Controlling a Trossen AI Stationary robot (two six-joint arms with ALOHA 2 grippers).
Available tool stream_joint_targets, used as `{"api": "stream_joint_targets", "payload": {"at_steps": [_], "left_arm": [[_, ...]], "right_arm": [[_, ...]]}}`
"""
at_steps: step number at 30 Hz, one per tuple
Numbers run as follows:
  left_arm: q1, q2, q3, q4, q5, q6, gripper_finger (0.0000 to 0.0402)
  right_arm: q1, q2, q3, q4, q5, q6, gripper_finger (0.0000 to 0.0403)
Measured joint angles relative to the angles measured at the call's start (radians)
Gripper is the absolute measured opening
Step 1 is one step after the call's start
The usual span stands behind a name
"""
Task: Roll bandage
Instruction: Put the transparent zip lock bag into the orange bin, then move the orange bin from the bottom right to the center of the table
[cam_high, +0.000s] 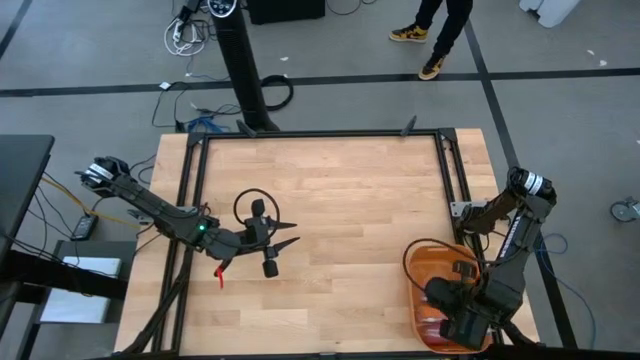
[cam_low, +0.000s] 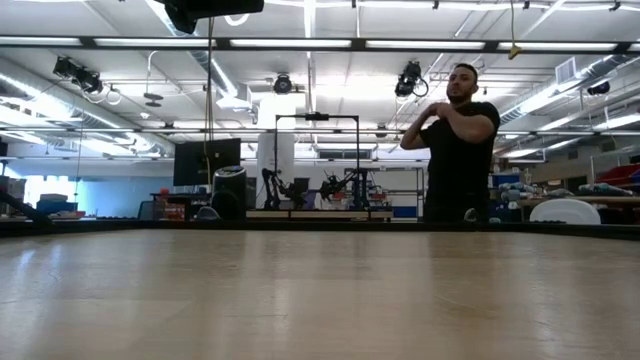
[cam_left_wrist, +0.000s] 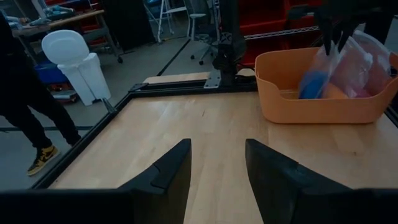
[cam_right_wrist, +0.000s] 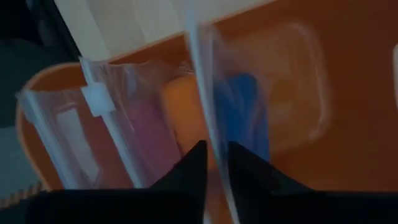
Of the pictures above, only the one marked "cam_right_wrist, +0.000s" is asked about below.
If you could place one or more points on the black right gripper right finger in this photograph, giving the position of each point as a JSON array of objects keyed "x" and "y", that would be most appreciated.
[{"x": 295, "y": 208}]

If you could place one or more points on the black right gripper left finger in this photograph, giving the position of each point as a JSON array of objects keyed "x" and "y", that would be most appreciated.
[{"x": 155, "y": 205}]

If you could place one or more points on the blue elastic bandage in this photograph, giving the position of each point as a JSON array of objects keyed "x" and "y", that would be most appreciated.
[{"x": 242, "y": 109}]

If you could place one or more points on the clear zip bag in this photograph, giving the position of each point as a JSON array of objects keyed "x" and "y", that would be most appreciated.
[{"x": 295, "y": 77}]

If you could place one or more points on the red bandage roll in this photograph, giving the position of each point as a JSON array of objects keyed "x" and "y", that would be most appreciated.
[{"x": 149, "y": 133}]

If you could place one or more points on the orange bandage roll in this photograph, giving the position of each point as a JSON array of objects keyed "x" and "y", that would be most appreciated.
[{"x": 183, "y": 109}]

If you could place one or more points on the zip bag holding orange roll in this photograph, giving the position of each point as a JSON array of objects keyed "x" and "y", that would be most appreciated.
[{"x": 102, "y": 99}]

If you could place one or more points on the orange plastic bin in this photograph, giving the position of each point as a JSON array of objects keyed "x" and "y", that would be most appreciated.
[{"x": 357, "y": 109}]

